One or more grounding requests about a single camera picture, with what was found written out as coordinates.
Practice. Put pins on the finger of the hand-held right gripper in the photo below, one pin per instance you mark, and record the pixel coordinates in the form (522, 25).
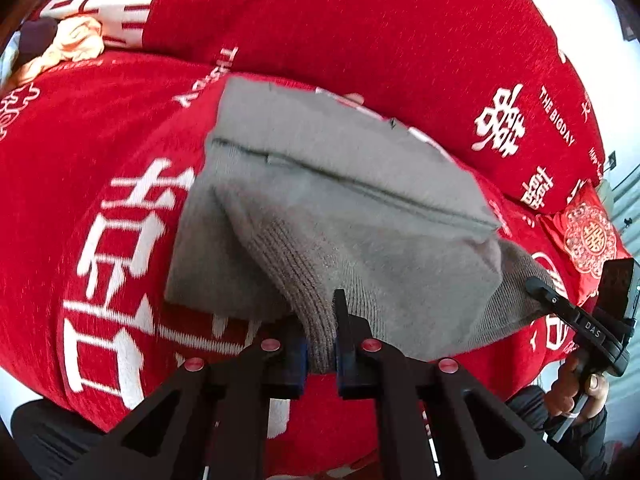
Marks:
(565, 307)

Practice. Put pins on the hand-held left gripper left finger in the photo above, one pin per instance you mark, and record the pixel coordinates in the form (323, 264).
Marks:
(297, 362)

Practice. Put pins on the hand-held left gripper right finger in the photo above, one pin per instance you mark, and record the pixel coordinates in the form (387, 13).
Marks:
(345, 367)

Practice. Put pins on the grey knit sweater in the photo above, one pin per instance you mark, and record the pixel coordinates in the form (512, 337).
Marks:
(350, 210)

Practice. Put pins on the person's right forearm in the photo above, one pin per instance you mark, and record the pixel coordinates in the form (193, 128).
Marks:
(580, 440)

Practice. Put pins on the person's right hand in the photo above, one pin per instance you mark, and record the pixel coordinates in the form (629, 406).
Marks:
(562, 390)

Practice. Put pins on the red patterned pillow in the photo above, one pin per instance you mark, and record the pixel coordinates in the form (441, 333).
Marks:
(585, 240)

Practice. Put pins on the red printed sofa cover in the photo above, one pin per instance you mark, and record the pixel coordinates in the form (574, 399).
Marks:
(100, 135)

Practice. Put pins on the cream crumpled cloth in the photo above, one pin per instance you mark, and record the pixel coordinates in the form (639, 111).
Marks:
(75, 40)

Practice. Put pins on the dark purple cloth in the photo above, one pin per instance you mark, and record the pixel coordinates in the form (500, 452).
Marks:
(37, 35)

